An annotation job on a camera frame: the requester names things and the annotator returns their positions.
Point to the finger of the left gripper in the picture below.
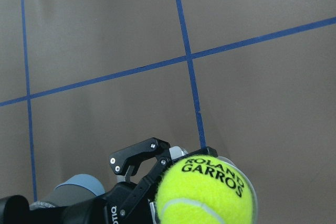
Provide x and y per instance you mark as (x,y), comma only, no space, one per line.
(179,153)

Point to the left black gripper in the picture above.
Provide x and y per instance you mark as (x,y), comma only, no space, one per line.
(127,202)

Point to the white blue tennis ball can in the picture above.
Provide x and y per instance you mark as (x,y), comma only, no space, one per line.
(246,182)

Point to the yellow tennis ball with lettering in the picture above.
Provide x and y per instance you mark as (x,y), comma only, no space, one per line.
(203,191)

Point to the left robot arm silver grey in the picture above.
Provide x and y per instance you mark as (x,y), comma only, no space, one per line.
(82,198)

